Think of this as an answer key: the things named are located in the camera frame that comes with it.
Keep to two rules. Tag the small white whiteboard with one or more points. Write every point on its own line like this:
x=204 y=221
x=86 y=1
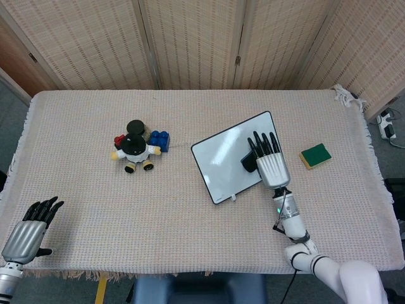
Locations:
x=221 y=158

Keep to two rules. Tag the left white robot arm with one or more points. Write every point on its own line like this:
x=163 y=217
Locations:
x=8 y=282

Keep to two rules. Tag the white power strip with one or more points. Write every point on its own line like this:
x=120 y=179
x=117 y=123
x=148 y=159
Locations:
x=386 y=126

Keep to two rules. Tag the woven folding screen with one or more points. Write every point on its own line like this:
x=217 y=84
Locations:
x=190 y=41

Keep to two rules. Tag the blue toy building brick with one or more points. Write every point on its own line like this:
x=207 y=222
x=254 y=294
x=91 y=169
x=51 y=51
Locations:
x=160 y=139

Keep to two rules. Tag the beige woven tablecloth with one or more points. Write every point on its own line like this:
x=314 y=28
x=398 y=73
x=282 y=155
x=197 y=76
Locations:
x=158 y=206

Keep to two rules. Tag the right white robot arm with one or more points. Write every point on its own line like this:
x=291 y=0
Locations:
x=316 y=259

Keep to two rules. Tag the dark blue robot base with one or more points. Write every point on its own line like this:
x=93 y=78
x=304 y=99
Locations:
x=199 y=289

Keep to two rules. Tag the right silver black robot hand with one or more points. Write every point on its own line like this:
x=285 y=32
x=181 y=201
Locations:
x=273 y=168

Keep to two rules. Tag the green yellow sponge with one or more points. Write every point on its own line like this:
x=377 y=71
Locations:
x=316 y=155

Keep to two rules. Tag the brass screen hinge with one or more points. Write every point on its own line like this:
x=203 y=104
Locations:
x=238 y=60
x=32 y=57

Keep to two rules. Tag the black round disc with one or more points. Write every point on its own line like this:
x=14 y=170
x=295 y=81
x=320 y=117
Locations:
x=135 y=126

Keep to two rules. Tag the black plush doll white shirt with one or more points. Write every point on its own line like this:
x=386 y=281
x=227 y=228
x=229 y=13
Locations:
x=136 y=149

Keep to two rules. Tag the black eraser block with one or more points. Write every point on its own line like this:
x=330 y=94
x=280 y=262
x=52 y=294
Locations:
x=248 y=161

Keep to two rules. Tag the white plastic board stand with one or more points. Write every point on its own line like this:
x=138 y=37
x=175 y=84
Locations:
x=234 y=198

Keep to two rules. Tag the red toy brick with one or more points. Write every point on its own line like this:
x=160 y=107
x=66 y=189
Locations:
x=119 y=140

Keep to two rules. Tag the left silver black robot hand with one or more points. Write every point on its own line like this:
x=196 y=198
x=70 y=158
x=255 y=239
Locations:
x=25 y=237

